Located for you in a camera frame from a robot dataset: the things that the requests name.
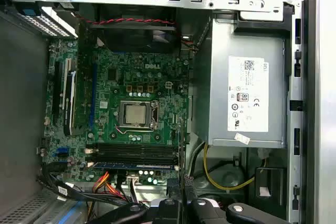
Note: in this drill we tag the green Dell motherboard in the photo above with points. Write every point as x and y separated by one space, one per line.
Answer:
118 61

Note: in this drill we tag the black graphics card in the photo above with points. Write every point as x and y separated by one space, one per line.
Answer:
69 103

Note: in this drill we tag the vented silver slot bracket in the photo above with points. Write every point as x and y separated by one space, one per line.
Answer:
52 26

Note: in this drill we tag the blue plastic latch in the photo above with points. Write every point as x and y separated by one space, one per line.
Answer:
31 12

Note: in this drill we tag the silver CPU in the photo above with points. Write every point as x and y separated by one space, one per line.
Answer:
134 113

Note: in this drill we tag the small white barcode sticker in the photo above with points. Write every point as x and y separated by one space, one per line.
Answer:
242 138

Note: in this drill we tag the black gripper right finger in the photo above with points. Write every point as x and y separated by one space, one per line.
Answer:
200 212

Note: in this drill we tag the white power supply label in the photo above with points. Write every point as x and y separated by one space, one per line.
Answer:
249 98

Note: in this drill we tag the black case fan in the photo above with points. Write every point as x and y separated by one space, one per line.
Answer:
126 37

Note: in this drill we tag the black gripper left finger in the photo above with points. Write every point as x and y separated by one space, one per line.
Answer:
168 212

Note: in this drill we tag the RAM slot with black clips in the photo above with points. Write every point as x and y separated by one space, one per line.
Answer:
131 145
131 158

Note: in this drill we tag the white four pin connector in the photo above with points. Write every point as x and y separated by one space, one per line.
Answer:
168 85

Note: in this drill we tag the silver metal PC case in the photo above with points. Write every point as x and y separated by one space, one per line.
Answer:
115 1

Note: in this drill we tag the grey power supply unit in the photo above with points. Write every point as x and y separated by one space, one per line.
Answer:
218 77

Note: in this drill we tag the black expansion slot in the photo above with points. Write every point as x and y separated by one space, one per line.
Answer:
57 93

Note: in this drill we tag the green RAM stick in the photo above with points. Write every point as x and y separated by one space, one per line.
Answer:
183 155

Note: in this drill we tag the blue SATA port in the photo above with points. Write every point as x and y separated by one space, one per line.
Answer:
62 153

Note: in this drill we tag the black plastic housing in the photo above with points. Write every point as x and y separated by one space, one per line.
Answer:
273 179

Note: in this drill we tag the metal socket cover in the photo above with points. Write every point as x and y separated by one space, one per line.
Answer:
147 113

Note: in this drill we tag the RAM slot with white clips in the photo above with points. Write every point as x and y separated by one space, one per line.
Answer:
131 151

